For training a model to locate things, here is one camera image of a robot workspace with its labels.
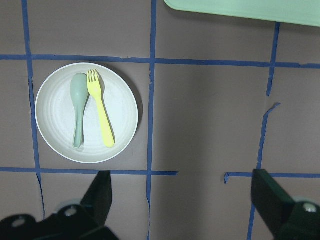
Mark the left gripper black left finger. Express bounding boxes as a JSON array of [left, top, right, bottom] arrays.
[[50, 170, 112, 232]]

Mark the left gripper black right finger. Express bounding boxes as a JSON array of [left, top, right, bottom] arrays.
[[252, 169, 320, 240]]

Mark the white round plate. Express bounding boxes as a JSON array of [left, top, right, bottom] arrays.
[[35, 62, 139, 164]]

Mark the yellow plastic fork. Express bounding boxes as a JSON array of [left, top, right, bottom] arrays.
[[87, 69, 115, 148]]

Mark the pale green spoon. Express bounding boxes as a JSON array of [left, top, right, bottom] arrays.
[[70, 73, 89, 148]]

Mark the light green tray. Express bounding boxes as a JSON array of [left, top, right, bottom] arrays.
[[165, 0, 320, 27]]

